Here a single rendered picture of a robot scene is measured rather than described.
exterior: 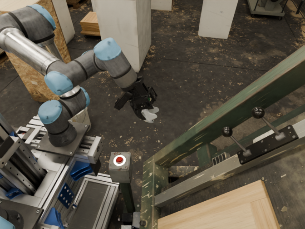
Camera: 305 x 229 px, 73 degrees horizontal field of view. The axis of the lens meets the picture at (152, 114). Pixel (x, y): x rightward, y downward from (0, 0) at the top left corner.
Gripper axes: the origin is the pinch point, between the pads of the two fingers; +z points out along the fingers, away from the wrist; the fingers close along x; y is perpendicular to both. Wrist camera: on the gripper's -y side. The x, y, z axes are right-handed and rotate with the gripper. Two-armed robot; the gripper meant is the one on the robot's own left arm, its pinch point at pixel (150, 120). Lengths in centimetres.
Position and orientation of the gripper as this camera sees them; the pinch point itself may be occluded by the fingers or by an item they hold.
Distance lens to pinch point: 84.0
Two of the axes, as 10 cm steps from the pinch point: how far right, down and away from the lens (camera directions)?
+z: 4.5, 6.7, 5.8
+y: 8.6, -1.6, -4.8
